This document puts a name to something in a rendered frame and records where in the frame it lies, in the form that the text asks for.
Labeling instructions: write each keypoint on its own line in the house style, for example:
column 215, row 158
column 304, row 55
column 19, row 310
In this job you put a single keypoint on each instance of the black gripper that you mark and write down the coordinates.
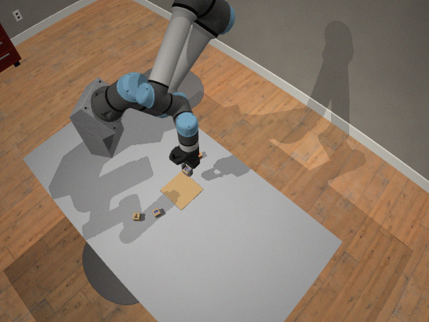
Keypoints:
column 186, row 155

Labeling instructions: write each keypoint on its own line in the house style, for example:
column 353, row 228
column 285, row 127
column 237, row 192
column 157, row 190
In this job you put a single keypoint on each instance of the tan flat mat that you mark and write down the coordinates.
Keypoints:
column 181, row 190

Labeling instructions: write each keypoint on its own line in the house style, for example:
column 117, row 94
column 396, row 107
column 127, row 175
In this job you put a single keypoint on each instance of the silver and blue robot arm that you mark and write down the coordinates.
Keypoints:
column 158, row 96

